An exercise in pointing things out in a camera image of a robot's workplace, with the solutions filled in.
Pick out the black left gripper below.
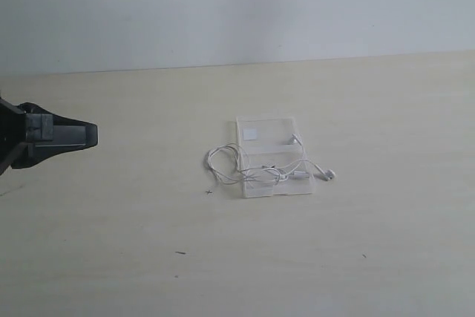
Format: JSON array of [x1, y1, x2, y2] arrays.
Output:
[[1, 98, 98, 174]]

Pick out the clear plastic storage box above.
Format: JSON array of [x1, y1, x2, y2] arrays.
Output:
[[226, 116, 316, 198]]

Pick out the white wired earphones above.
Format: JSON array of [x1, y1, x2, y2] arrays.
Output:
[[203, 133, 337, 186]]

